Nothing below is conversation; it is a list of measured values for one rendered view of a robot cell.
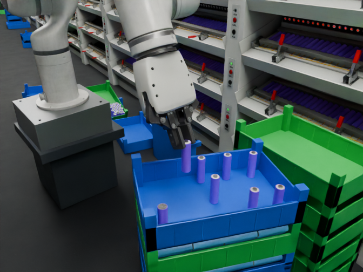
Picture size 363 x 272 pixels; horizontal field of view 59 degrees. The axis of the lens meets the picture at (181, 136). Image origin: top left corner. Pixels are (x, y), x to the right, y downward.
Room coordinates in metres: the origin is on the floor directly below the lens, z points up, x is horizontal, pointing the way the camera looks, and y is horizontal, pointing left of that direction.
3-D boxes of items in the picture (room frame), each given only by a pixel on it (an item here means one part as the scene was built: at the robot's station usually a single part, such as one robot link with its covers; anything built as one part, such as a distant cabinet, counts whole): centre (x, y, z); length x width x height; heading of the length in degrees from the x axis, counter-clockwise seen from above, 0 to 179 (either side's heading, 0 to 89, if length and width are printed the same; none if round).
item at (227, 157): (0.60, -0.10, 0.44); 0.02 x 0.02 x 0.06
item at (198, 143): (1.25, 0.03, 0.10); 0.30 x 0.08 x 0.20; 30
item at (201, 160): (0.59, -0.04, 0.44); 0.02 x 0.02 x 0.06
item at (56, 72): (1.13, 0.45, 0.48); 0.19 x 0.19 x 0.18
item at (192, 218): (0.52, -0.06, 0.44); 0.30 x 0.20 x 0.08; 104
